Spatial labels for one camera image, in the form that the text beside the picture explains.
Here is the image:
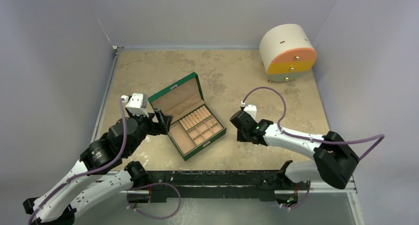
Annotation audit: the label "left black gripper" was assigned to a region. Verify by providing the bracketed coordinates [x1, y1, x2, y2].
[126, 107, 172, 156]

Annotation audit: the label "green jewelry box with lid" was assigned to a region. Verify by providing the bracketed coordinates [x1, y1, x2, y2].
[149, 72, 227, 161]

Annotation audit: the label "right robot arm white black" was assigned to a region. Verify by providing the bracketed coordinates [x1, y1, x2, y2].
[230, 110, 360, 189]

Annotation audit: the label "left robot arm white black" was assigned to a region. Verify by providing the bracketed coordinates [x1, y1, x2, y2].
[23, 107, 173, 225]

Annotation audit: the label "round drawer cabinet cream orange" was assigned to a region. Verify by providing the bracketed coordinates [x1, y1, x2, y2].
[259, 24, 317, 83]

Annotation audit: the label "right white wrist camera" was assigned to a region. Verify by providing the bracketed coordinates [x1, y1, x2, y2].
[241, 101, 257, 120]

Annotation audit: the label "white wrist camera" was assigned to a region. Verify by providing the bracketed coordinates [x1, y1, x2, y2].
[241, 101, 257, 120]
[121, 93, 149, 117]

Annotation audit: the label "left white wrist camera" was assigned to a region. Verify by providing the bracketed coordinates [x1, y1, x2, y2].
[121, 93, 149, 117]

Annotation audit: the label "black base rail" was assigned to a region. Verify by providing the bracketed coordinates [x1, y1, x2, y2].
[127, 170, 310, 205]

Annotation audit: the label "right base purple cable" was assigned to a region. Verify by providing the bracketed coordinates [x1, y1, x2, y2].
[278, 180, 311, 212]

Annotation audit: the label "aluminium frame rail left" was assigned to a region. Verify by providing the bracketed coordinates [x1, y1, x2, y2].
[90, 46, 125, 142]

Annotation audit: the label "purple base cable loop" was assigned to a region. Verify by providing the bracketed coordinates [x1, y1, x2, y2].
[126, 182, 181, 220]

